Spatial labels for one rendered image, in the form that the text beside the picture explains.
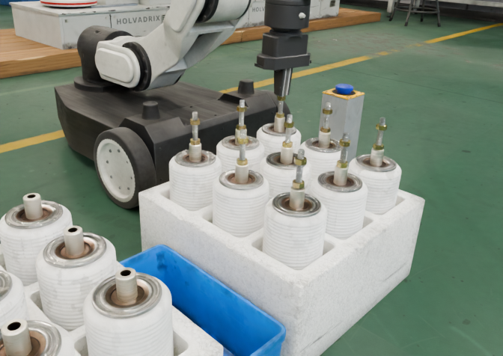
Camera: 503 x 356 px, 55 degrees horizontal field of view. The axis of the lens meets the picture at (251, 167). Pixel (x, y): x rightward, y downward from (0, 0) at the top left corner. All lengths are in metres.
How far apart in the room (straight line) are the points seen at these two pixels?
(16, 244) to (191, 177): 0.30
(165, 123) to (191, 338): 0.70
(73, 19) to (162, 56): 1.48
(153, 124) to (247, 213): 0.48
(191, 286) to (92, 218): 0.45
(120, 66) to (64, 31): 1.35
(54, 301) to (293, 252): 0.33
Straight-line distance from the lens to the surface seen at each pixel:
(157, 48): 1.38
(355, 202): 0.81
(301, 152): 0.70
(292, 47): 0.98
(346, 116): 1.11
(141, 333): 0.55
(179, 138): 1.22
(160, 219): 0.90
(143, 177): 1.15
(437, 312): 1.01
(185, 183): 0.86
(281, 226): 0.72
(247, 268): 0.76
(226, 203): 0.79
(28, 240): 0.72
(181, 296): 0.89
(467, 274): 1.14
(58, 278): 0.63
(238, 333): 0.81
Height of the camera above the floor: 0.61
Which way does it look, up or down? 24 degrees down
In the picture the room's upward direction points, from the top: 3 degrees clockwise
